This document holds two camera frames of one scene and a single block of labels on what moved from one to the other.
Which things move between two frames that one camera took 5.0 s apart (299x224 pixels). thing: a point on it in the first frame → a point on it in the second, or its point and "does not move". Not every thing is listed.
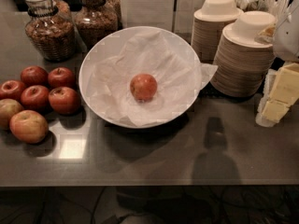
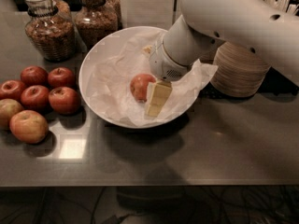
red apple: [143, 87] does not move
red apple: [35, 97] does not move
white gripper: [288, 41] → [163, 63]
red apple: [34, 76] does not move
